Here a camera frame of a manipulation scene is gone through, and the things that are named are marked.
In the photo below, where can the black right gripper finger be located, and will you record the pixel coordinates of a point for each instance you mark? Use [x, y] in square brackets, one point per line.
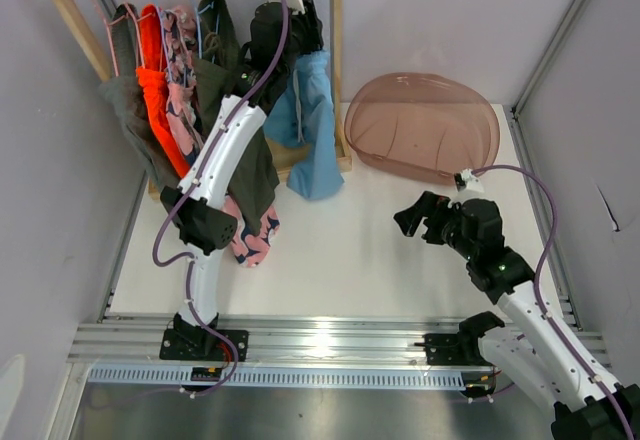
[430, 204]
[409, 219]

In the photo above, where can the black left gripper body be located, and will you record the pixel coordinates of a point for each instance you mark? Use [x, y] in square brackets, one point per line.
[305, 34]

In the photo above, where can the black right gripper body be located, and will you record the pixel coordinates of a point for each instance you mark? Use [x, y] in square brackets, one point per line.
[451, 232]

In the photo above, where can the dark olive green shorts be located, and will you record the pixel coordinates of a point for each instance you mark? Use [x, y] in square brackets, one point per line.
[252, 185]

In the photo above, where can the blue hanger of olive shorts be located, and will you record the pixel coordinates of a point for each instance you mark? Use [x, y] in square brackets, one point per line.
[198, 12]

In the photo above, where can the light blue shorts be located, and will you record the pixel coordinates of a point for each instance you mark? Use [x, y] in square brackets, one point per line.
[304, 116]

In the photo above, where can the bright orange shorts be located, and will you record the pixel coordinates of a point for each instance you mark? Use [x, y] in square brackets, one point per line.
[152, 79]

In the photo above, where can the grey shorts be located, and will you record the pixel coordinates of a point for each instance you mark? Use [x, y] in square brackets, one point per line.
[123, 92]

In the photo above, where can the pink navy patterned shorts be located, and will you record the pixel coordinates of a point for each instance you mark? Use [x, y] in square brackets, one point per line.
[186, 127]

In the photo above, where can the blue hanger of patterned shorts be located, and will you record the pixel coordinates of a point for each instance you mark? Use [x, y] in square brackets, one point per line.
[154, 44]

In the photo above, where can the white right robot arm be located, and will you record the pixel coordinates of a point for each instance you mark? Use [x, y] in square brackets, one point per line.
[531, 344]

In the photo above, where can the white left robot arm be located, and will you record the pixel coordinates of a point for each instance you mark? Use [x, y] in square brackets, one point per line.
[199, 207]

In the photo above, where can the brown translucent plastic basket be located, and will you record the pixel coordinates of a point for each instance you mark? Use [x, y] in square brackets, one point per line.
[420, 126]

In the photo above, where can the wooden clothes rack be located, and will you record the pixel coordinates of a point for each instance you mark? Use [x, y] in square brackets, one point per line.
[75, 25]

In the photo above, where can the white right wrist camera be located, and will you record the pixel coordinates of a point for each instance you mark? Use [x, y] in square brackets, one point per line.
[467, 182]

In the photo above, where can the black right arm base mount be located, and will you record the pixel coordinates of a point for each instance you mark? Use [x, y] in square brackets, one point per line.
[460, 348]

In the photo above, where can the slotted grey cable duct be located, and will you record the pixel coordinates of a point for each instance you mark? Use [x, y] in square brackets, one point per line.
[415, 378]

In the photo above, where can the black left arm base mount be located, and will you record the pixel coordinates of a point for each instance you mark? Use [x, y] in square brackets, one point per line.
[183, 341]

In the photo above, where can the aluminium mounting rail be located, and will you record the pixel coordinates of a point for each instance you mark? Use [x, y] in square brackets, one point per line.
[274, 341]

